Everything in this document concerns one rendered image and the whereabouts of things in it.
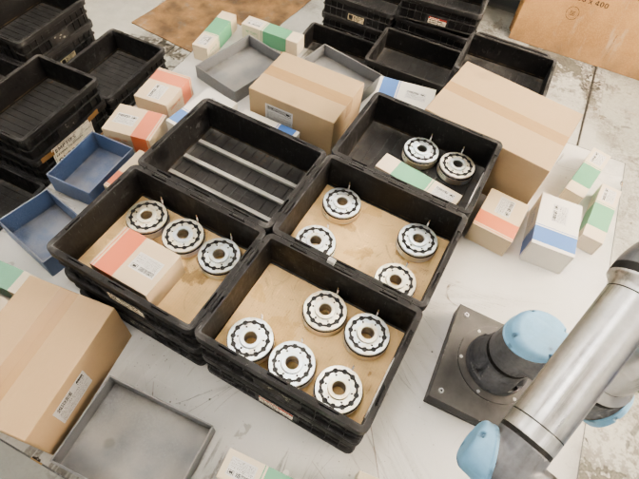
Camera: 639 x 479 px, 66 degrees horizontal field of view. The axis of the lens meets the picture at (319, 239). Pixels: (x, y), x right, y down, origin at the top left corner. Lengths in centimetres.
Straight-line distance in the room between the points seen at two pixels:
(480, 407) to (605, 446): 106
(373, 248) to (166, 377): 60
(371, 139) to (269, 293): 60
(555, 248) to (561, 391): 82
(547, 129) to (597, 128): 169
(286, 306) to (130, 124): 81
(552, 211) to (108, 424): 130
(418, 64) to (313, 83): 108
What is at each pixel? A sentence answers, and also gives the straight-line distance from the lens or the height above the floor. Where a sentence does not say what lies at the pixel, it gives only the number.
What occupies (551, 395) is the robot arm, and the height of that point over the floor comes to 126.
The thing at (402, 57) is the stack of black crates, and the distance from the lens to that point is 266.
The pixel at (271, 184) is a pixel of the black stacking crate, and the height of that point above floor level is 83.
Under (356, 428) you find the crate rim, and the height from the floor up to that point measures 93.
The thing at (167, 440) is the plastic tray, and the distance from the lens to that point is 123.
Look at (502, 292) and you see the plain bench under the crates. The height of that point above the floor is 70.
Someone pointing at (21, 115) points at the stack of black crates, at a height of 49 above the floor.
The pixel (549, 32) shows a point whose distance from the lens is 375.
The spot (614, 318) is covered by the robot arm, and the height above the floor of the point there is 131.
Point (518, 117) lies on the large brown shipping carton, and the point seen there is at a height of 90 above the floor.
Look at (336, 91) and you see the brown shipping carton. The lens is 162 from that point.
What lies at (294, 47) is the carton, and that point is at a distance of 200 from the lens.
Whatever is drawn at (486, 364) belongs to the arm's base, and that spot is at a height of 81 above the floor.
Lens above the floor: 188
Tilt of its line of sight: 56 degrees down
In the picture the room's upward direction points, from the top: 7 degrees clockwise
